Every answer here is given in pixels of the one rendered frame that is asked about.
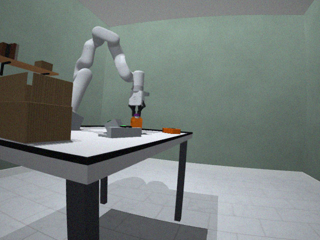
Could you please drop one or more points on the orange digital multimeter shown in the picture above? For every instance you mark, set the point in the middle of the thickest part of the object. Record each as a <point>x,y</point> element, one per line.
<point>171,130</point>

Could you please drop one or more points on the grey key housing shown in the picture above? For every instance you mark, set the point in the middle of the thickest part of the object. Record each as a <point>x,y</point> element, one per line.
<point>113,123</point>

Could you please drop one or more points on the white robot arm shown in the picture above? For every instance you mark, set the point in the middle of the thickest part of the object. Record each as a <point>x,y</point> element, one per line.
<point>82,75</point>

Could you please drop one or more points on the grey rectangular panel with round recesses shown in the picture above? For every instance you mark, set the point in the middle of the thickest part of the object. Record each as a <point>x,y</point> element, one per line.
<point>123,131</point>

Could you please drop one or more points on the brown cardboard box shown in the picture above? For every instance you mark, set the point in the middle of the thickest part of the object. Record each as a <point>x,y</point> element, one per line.
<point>35,113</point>

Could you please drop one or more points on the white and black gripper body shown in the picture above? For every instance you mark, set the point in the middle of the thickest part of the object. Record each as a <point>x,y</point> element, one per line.
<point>136,97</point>

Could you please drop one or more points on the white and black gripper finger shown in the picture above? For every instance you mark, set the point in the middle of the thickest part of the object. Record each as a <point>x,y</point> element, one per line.
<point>133,109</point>
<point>140,108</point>

